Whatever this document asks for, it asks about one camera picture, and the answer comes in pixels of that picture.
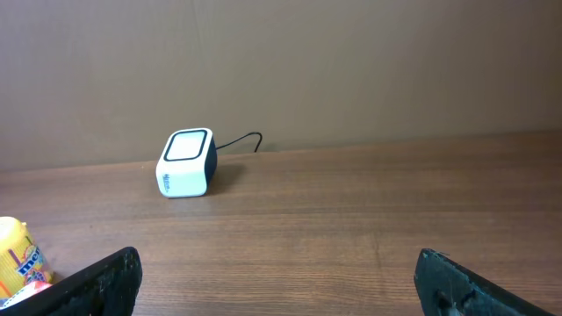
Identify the white barcode scanner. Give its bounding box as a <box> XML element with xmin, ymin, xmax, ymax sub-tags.
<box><xmin>155</xmin><ymin>128</ymin><xmax>218</xmax><ymax>198</ymax></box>

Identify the black scanner cable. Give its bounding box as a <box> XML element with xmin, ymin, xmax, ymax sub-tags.
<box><xmin>214</xmin><ymin>131</ymin><xmax>263</xmax><ymax>154</ymax></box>

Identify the red white snack packet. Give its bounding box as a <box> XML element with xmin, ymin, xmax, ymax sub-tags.
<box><xmin>1</xmin><ymin>281</ymin><xmax>52</xmax><ymax>310</ymax></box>

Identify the yellow mentos gum bottle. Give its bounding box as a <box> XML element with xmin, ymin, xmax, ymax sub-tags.
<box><xmin>1</xmin><ymin>216</ymin><xmax>54</xmax><ymax>300</ymax></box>

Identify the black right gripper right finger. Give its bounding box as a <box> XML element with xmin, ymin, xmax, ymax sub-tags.
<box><xmin>414</xmin><ymin>248</ymin><xmax>552</xmax><ymax>316</ymax></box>

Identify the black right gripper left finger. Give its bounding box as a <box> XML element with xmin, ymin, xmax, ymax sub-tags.
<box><xmin>1</xmin><ymin>247</ymin><xmax>142</xmax><ymax>316</ymax></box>

